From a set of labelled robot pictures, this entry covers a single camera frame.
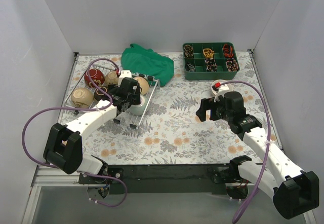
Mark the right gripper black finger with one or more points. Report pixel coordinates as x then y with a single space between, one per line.
205 105
215 109

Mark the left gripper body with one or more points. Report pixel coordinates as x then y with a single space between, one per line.
117 101

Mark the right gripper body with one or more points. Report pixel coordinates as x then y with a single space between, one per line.
212 109

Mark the pale green bowl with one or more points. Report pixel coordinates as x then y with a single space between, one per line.
140 108

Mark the white bowl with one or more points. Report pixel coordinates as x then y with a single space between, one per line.
217 87

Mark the black patterned bowl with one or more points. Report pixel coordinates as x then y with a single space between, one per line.
100 93

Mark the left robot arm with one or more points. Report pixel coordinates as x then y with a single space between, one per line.
64 147

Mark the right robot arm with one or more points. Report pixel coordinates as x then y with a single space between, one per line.
292 190

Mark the tan bowl with logo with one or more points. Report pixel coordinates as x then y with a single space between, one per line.
144 86

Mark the beige flower bowl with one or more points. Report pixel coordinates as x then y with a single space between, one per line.
111 78

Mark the green cloth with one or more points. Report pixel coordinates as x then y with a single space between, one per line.
145 61

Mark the black pink floral rolled sock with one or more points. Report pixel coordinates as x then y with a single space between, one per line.
211 65

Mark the grey black folded sock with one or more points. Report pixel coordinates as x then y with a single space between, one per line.
189 67

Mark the green compartment organizer box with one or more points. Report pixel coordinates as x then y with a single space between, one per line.
199 61

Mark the beige bowl front left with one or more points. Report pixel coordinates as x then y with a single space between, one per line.
81 98

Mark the yellow rolled sock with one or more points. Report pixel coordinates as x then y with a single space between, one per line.
208 53

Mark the leopard print rolled sock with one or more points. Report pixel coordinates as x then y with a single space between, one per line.
188 51

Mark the silver wire dish rack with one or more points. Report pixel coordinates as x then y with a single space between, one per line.
134 115

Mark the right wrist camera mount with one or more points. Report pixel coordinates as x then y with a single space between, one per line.
216 98

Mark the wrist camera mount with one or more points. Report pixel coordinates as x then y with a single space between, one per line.
216 98
124 74

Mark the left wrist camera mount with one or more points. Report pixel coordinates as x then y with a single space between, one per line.
124 74

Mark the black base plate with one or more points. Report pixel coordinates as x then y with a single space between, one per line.
166 178

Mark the aluminium frame rail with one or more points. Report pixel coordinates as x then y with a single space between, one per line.
54 197

